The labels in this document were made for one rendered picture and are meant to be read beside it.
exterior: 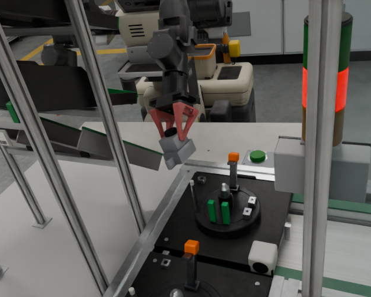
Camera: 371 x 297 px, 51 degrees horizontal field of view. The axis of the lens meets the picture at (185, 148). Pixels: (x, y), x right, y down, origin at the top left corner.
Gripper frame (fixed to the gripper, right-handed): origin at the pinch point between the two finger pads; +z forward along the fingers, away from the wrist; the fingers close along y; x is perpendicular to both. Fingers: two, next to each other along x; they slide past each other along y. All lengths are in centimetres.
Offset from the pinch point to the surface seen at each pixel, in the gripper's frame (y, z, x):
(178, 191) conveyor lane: -5.7, 10.3, 8.8
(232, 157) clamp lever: 10.6, 4.3, 6.9
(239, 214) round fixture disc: 12.1, 16.2, 7.3
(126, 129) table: -49, -17, 30
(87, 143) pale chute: -5.7, 3.9, -18.1
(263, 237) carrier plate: 16.7, 20.6, 8.3
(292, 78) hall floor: -77, -119, 246
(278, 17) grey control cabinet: -80, -172, 229
